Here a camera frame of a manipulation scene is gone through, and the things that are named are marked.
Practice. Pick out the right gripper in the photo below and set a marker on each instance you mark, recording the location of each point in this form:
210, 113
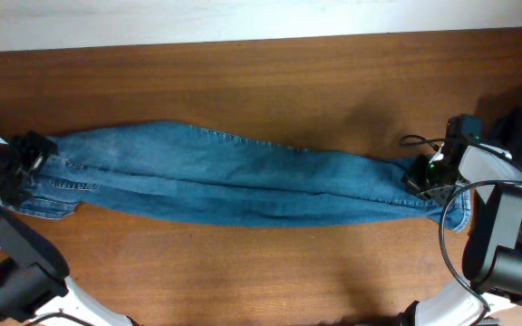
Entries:
413, 178

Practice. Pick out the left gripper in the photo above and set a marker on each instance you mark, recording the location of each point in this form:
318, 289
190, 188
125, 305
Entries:
36, 148

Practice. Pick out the blue denim jeans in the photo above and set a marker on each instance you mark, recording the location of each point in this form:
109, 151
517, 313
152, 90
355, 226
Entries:
183, 173

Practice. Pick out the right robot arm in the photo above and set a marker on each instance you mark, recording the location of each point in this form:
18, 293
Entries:
491, 277

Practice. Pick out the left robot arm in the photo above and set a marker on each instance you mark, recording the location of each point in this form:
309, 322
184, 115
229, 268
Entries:
36, 287

